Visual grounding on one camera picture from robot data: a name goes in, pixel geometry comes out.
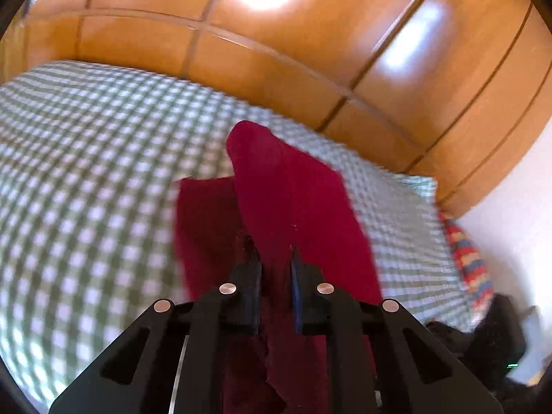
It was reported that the dark red knit garment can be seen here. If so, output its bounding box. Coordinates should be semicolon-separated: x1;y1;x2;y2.
175;121;382;413

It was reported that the multicolour plaid pillow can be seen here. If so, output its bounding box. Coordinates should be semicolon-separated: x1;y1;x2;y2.
439;210;494;313

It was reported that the green white checkered bedsheet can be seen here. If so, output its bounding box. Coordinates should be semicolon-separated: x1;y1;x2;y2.
1;61;473;410

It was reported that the wooden panel headboard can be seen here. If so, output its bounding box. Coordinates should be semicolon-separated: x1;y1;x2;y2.
1;0;551;216

